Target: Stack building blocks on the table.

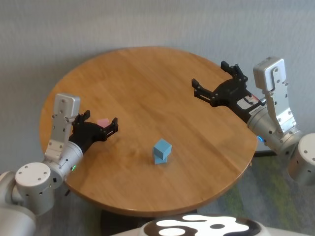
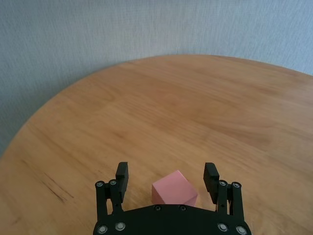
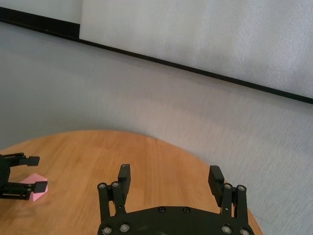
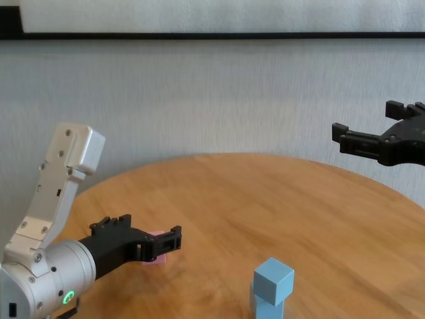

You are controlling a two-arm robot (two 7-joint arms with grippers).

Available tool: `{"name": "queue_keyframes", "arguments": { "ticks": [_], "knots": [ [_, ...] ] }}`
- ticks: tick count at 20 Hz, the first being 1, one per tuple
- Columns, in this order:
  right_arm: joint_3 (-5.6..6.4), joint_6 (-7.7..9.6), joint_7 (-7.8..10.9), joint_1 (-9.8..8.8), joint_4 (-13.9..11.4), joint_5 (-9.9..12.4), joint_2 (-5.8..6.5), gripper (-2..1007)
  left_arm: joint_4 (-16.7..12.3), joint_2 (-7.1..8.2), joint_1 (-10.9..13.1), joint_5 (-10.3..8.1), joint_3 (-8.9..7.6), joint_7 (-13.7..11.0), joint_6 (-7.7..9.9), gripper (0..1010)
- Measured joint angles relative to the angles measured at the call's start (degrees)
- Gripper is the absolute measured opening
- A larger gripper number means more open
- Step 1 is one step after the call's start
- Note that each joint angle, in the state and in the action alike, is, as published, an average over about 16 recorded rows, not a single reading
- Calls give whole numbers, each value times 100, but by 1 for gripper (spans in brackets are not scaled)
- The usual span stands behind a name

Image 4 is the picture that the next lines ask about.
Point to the black wall trim strip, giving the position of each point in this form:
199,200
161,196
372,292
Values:
212,36

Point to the pink cube block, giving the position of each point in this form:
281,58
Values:
159,260

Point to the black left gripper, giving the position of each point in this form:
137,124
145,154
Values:
113,246

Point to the blue cube block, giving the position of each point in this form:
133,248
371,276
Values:
265,310
269,282

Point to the white wall panel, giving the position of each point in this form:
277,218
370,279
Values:
212,16

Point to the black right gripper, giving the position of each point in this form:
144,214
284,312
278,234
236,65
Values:
405,143

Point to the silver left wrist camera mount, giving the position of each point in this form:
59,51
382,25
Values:
76,149

